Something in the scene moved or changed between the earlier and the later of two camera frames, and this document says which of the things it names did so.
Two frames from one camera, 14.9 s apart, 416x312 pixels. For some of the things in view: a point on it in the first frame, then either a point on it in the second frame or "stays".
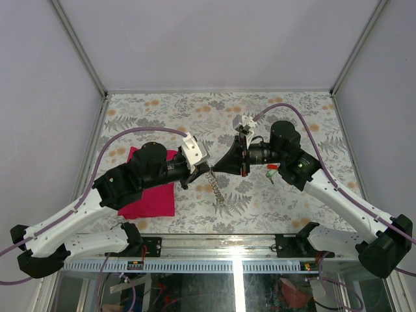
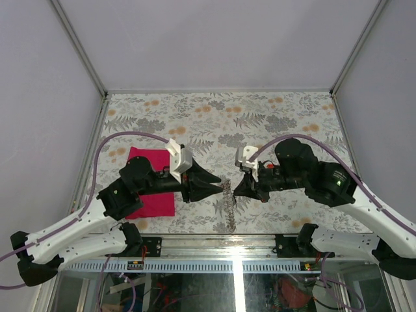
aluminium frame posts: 333,91 stays
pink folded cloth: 158,201 stays
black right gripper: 234,161 -> 247,188
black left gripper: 191,177 -> 195,190
